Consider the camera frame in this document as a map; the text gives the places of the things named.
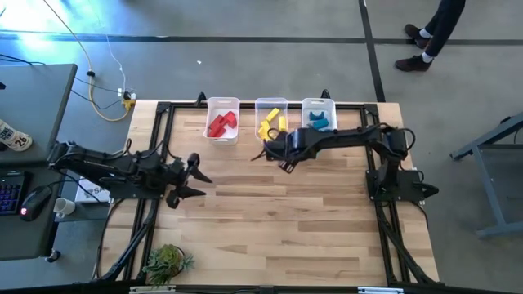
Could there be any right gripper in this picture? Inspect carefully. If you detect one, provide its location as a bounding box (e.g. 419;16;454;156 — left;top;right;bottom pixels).
249;129;311;175

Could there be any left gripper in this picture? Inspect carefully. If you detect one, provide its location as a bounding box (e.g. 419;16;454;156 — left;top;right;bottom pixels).
164;152;214;210

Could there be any clear plastic bin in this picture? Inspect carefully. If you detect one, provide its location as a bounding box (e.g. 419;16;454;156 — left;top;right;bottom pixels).
254;96;290;143

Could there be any white plastic bin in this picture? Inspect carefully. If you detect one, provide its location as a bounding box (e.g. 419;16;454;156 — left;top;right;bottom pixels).
301;97;338;134
203;96;241;145

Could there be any green potted plant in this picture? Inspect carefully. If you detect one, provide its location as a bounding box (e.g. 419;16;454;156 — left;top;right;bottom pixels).
141;243;196;287

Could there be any white printed box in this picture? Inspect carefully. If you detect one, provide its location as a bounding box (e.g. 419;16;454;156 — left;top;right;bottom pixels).
74;179;112;204

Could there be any white mug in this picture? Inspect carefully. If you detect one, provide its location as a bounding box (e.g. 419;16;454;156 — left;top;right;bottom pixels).
52;197;77;220

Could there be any black computer mouse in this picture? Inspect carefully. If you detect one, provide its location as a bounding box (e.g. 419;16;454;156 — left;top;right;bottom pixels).
19;185;53;223

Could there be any person's shoe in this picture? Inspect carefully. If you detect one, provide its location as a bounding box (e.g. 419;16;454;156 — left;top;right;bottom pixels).
394;55;433;74
403;23;432;50

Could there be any dark grey desk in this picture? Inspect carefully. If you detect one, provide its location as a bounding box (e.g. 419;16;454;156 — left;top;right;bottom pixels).
0;161;69;262

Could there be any black keyboard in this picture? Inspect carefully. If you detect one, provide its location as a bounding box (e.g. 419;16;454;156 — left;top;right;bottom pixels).
0;171;29;216

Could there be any white printed pouch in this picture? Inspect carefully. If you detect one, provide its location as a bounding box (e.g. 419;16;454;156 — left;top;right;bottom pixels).
0;119;33;153

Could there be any person's leg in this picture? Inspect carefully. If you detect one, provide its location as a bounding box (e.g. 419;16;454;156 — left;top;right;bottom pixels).
422;0;467;58

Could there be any silver metal bracket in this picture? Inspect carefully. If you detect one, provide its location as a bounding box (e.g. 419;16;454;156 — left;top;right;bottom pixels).
129;284;177;294
357;287;405;294

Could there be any white cable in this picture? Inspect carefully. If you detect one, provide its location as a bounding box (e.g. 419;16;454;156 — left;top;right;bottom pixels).
96;0;127;97

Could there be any yellow cable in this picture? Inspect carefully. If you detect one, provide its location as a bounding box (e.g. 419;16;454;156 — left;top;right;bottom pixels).
42;0;136;123

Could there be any blue-grey table frame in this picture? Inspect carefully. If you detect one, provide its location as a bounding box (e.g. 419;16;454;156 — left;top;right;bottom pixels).
449;112;523;240

